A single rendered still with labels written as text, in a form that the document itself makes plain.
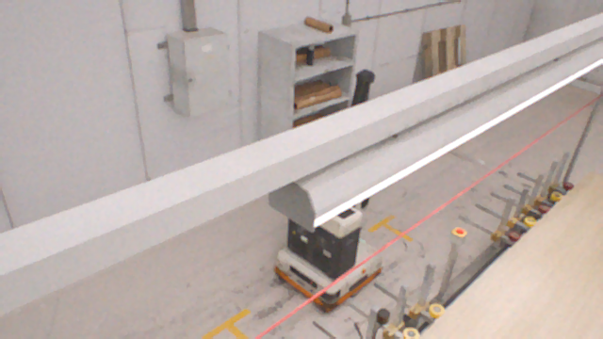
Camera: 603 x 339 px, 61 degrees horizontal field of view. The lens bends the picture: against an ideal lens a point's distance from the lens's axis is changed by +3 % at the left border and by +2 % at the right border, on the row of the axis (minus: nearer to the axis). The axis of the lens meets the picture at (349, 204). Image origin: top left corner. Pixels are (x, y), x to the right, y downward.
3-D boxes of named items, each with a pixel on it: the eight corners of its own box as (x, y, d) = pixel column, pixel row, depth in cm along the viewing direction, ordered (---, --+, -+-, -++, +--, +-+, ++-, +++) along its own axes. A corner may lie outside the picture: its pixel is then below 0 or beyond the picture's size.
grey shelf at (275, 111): (257, 180, 533) (257, 30, 448) (316, 154, 594) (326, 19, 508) (286, 198, 511) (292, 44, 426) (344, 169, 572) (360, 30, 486)
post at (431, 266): (412, 325, 296) (427, 263, 269) (415, 322, 298) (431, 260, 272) (416, 329, 294) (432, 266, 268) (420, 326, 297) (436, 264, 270)
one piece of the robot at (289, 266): (321, 295, 375) (322, 286, 370) (284, 267, 395) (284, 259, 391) (324, 293, 376) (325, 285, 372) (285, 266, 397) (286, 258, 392)
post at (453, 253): (435, 298, 311) (451, 241, 286) (439, 294, 314) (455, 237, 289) (442, 302, 309) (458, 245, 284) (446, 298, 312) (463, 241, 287)
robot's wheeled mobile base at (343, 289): (329, 315, 379) (332, 291, 365) (271, 273, 411) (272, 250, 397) (382, 275, 424) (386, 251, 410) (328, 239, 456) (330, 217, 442)
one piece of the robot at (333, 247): (333, 295, 379) (344, 203, 333) (283, 259, 406) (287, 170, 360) (361, 274, 401) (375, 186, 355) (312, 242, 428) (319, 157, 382)
